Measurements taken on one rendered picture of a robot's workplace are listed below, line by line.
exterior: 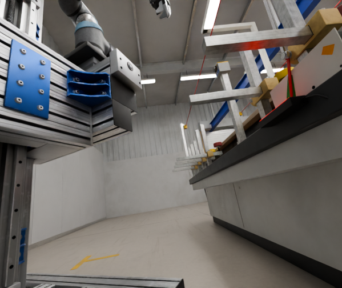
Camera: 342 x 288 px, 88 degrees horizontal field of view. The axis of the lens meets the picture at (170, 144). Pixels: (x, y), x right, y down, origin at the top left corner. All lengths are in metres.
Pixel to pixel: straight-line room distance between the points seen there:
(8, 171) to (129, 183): 7.68
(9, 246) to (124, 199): 7.69
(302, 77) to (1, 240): 0.87
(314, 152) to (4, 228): 0.84
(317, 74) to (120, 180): 8.01
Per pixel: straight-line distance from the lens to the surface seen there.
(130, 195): 8.17
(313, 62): 0.63
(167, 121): 8.90
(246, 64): 0.92
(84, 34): 0.92
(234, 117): 1.06
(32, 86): 0.55
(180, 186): 8.16
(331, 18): 0.64
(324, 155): 0.66
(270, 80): 0.80
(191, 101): 0.69
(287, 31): 0.61
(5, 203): 0.60
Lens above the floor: 0.50
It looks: 16 degrees up
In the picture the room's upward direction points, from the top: 9 degrees counter-clockwise
